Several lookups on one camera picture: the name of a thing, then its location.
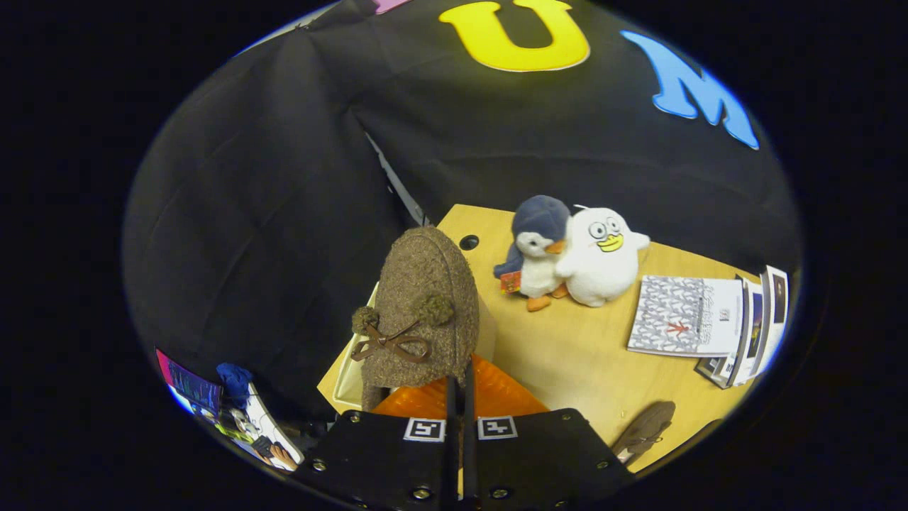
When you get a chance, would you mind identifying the black backdrop cloth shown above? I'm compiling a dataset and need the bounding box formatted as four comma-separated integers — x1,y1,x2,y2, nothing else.
122,0,802,427

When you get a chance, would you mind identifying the blue cloth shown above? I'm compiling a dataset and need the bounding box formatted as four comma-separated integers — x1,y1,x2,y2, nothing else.
216,363,255,410

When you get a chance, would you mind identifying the grey penguin plush toy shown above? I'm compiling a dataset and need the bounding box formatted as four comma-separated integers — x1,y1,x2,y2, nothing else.
493,195,572,313

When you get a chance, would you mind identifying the white duck plush toy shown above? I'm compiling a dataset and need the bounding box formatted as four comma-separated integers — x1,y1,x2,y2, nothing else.
555,206,651,308

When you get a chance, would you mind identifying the cream fabric storage box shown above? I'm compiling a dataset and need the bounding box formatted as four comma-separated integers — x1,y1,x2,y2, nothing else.
331,282,499,414

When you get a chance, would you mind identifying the book with blue photo cover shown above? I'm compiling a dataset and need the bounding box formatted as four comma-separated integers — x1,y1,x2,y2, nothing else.
731,277,772,385

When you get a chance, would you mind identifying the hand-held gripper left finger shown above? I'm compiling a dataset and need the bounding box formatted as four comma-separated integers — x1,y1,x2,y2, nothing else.
291,376,459,511

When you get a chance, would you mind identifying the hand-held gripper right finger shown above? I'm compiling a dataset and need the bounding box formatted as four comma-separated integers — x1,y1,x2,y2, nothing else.
465,355,636,511

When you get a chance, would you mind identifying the dark cover book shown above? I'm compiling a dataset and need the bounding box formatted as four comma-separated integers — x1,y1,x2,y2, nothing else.
695,355,733,390

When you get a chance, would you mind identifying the grey patterned book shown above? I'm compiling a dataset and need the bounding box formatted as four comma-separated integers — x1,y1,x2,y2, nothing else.
627,275,743,358

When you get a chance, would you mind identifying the brown woolly shoe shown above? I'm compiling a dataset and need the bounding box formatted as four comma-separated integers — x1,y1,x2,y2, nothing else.
611,401,676,462
351,226,481,412

